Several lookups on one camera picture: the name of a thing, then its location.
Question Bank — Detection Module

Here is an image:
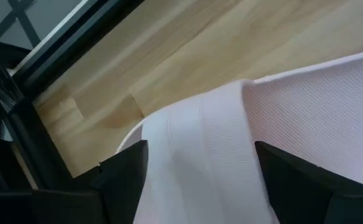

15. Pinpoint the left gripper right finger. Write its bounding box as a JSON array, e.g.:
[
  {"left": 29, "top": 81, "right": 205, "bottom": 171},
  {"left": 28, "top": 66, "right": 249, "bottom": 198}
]
[{"left": 254, "top": 141, "right": 363, "bottom": 224}]

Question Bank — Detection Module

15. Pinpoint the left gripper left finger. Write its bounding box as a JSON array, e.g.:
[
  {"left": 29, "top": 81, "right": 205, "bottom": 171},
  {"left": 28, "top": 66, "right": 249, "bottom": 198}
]
[{"left": 90, "top": 139, "right": 149, "bottom": 224}]

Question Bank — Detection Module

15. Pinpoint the pink rubber slide sandal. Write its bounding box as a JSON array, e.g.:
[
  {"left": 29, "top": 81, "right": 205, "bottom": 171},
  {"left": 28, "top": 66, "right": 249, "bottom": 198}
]
[{"left": 116, "top": 48, "right": 363, "bottom": 224}]

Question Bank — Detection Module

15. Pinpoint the black aluminium table frame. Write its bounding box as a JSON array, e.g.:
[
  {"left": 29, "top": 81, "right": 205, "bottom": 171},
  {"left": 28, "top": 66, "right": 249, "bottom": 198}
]
[{"left": 0, "top": 0, "right": 145, "bottom": 192}]

